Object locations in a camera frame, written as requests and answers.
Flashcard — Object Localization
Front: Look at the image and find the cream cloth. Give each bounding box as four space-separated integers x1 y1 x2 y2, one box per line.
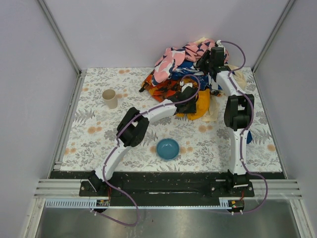
194 37 247 122

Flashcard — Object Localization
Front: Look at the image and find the purple cable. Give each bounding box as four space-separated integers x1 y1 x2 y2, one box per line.
103 74 201 184
219 40 269 199

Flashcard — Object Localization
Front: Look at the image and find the blue white patterned cloth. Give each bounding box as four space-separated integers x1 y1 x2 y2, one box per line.
170 60 222 96

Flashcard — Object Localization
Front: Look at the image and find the orange black patterned cloth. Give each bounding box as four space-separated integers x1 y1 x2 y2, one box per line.
139 74 199 104

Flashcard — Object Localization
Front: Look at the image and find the floral table mat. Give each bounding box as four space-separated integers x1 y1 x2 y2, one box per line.
60 66 283 173

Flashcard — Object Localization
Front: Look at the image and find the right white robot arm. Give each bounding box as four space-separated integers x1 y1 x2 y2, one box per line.
197 46 255 198

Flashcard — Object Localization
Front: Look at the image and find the right aluminium frame post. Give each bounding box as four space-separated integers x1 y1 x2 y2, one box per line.
252 0 297 73

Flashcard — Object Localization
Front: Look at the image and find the yellow cloth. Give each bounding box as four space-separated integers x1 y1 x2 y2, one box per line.
187 89 210 120

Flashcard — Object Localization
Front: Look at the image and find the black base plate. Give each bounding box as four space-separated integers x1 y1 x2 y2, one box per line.
49 171 285 207

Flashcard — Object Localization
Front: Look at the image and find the blue bowl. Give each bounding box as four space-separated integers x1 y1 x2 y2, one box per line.
156 138 180 161

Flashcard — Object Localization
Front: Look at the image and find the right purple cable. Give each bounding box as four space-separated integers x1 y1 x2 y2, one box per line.
219 40 269 199

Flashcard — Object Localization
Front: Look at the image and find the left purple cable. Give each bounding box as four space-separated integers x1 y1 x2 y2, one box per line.
103 74 201 184

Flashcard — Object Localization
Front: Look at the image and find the left aluminium frame post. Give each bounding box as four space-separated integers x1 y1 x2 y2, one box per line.
37 0 82 75

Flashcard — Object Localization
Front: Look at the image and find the blue cube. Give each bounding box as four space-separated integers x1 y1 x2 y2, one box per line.
246 130 253 144

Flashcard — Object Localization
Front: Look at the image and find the beige cup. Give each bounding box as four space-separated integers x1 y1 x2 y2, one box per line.
102 89 118 109

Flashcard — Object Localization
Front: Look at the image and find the aluminium frame post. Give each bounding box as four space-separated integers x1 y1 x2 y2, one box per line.
252 0 297 73
37 0 82 75

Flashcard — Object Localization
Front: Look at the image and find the pink patterned cloth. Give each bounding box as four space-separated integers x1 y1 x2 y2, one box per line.
151 38 224 86

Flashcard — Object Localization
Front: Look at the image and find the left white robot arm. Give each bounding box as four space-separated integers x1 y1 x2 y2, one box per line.
88 86 199 193

